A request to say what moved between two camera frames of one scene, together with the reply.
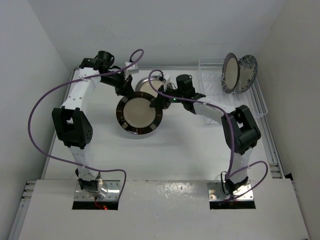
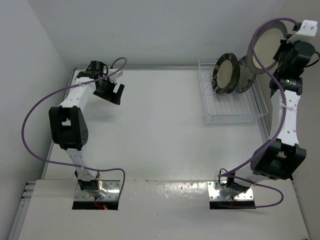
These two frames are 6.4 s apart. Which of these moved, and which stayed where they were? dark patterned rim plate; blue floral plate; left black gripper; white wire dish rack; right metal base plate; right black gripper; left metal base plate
Moved: right black gripper; left black gripper; dark patterned rim plate
Stayed: left metal base plate; right metal base plate; blue floral plate; white wire dish rack
